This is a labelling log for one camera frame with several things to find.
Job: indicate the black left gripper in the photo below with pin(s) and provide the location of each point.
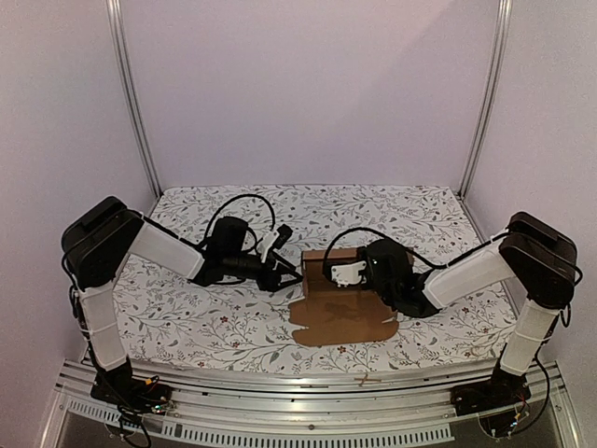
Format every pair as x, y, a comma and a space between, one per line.
267, 284

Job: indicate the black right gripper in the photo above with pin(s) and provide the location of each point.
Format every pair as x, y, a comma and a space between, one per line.
373, 269

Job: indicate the brown cardboard box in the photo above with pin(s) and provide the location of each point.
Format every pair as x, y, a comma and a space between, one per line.
329, 315

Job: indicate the right robot arm white sleeve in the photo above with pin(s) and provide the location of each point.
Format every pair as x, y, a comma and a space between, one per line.
536, 263

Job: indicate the robot arm white sleeve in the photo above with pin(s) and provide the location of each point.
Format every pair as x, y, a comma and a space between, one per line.
536, 263
95, 248

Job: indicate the left robot arm white sleeve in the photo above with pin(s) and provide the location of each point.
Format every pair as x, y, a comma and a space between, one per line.
95, 248

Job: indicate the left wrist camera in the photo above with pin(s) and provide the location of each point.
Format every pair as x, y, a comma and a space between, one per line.
275, 239

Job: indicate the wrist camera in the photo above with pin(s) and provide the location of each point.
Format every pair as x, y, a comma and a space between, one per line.
275, 239
347, 275

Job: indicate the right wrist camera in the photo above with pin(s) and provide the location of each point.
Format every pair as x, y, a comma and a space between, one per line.
347, 275

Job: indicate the aluminium front rail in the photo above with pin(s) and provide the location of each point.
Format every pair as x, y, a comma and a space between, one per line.
215, 408

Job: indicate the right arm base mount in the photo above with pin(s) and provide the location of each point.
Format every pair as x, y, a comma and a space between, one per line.
489, 394

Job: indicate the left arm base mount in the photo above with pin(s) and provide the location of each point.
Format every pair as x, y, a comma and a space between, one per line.
134, 395

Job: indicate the right aluminium frame post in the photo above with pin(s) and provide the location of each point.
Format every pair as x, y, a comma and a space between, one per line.
497, 57

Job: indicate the aluminium frame post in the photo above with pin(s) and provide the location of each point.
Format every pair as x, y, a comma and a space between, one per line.
124, 66
497, 57

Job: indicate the left aluminium frame post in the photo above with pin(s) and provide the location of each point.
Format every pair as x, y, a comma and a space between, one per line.
124, 66

